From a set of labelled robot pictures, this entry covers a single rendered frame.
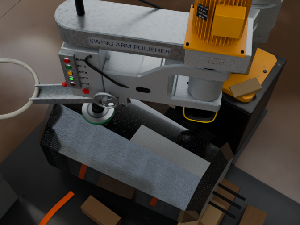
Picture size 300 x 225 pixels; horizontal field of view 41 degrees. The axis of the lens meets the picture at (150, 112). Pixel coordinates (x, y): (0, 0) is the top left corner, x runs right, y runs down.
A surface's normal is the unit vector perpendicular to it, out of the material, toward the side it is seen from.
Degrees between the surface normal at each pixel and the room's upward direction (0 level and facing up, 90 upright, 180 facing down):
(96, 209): 0
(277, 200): 0
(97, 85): 90
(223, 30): 90
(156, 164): 45
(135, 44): 90
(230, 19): 90
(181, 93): 0
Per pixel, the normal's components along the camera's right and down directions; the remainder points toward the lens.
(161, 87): -0.18, 0.83
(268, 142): 0.01, -0.54
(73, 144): -0.35, 0.13
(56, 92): -0.26, -0.56
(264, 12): 0.17, 0.83
